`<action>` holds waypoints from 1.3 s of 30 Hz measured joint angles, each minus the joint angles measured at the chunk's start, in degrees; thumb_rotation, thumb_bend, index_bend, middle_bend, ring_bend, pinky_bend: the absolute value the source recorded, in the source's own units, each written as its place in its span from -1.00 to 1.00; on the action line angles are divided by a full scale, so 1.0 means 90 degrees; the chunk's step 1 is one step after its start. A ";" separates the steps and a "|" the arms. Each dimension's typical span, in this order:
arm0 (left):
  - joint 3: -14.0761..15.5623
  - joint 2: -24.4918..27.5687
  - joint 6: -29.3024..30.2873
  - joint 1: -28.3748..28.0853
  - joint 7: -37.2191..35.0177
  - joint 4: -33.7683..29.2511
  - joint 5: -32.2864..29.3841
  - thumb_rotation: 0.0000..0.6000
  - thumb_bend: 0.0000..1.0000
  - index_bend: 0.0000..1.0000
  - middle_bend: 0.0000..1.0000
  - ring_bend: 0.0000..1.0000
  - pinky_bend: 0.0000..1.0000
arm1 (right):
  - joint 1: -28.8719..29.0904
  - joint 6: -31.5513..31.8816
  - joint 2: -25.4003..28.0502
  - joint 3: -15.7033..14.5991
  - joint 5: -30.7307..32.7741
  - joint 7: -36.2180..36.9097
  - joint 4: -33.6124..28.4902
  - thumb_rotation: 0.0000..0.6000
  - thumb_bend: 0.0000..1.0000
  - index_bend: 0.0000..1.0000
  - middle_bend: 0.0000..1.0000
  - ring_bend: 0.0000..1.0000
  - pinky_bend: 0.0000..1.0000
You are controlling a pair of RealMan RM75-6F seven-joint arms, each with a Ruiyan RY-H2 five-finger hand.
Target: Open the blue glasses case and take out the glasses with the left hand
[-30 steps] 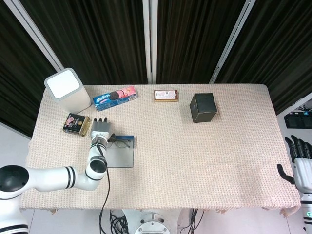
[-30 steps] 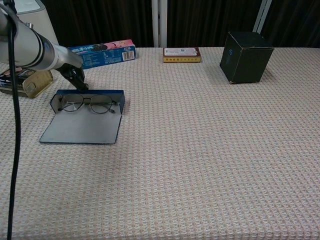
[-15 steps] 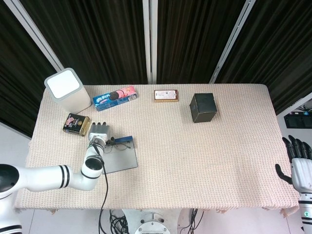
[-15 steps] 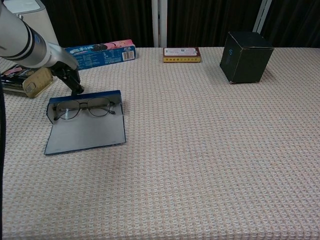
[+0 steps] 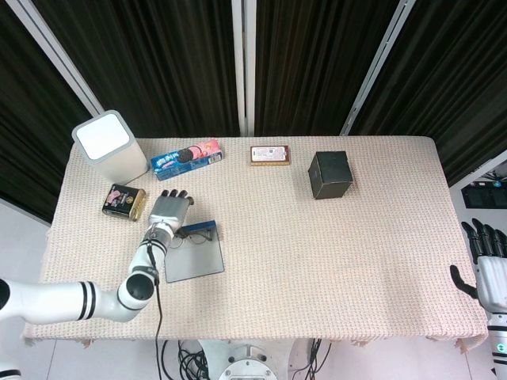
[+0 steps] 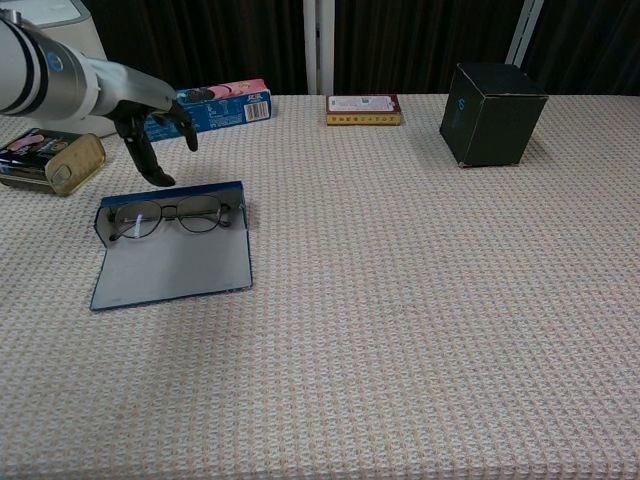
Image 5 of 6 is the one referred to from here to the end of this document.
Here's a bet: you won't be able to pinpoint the dark blue long box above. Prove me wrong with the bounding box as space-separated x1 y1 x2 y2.
163 219 226 284

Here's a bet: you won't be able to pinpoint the white square trash bin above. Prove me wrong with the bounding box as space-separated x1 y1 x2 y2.
71 109 150 186

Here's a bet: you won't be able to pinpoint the black gold snack packet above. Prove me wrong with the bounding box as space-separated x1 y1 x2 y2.
101 184 147 223

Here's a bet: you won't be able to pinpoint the brown box with white label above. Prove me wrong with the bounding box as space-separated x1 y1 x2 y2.
250 145 292 166

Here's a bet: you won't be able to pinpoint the blue pink cookie box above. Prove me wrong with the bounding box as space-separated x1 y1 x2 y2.
150 138 226 182

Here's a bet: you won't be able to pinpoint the white metal frame post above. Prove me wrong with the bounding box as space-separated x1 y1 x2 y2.
7 0 105 116
340 0 417 137
231 0 257 137

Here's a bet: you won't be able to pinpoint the thin black frame eyeglasses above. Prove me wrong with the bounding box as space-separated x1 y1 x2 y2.
170 231 215 249

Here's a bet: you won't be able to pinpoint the beige woven tablecloth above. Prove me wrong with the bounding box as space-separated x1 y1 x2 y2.
22 135 490 352

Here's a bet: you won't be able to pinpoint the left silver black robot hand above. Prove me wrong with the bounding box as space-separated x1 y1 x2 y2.
147 188 196 234

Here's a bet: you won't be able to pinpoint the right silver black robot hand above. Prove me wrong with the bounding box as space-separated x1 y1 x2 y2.
449 218 507 316

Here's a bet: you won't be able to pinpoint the black pleated curtain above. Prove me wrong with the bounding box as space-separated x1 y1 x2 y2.
253 0 401 138
31 0 241 138
0 0 94 222
350 0 507 187

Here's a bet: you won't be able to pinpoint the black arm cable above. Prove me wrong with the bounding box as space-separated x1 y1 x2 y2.
145 237 163 380

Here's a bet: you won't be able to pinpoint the white robot torso base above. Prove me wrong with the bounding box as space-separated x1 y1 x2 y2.
197 338 314 380

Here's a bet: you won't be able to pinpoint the black cable bundle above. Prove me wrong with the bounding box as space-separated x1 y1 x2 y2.
162 339 211 380
292 338 334 380

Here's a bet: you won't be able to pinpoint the black cube cardboard box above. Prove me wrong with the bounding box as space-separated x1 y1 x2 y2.
307 150 354 200

